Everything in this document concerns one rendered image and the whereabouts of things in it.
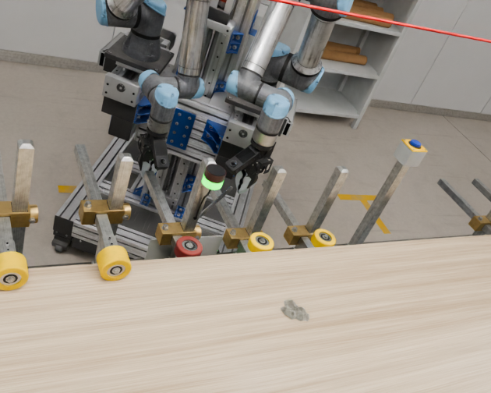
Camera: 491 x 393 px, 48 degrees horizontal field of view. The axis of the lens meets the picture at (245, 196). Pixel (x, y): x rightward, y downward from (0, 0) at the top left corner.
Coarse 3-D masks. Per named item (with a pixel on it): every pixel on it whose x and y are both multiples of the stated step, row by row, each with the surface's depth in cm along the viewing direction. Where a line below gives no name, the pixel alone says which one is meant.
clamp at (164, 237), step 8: (160, 224) 170; (168, 224) 171; (176, 224) 172; (160, 232) 168; (168, 232) 168; (176, 232) 169; (184, 232) 170; (192, 232) 171; (200, 232) 174; (160, 240) 168; (168, 240) 169
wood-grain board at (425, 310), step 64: (256, 256) 168; (320, 256) 178; (384, 256) 189; (448, 256) 202; (0, 320) 123; (64, 320) 128; (128, 320) 134; (192, 320) 140; (256, 320) 147; (320, 320) 155; (384, 320) 163; (448, 320) 173; (0, 384) 112; (64, 384) 116; (128, 384) 121; (192, 384) 126; (256, 384) 132; (320, 384) 138; (384, 384) 144; (448, 384) 152
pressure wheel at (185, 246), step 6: (180, 240) 161; (186, 240) 162; (192, 240) 163; (198, 240) 164; (180, 246) 159; (186, 246) 161; (192, 246) 161; (198, 246) 162; (180, 252) 158; (186, 252) 158; (192, 252) 159; (198, 252) 160
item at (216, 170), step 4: (208, 168) 153; (212, 168) 154; (216, 168) 154; (220, 168) 155; (212, 172) 152; (216, 172) 153; (220, 172) 154; (224, 172) 154; (208, 180) 153; (200, 184) 159; (208, 192) 158; (204, 196) 161; (200, 204) 164; (196, 212) 167; (196, 216) 167
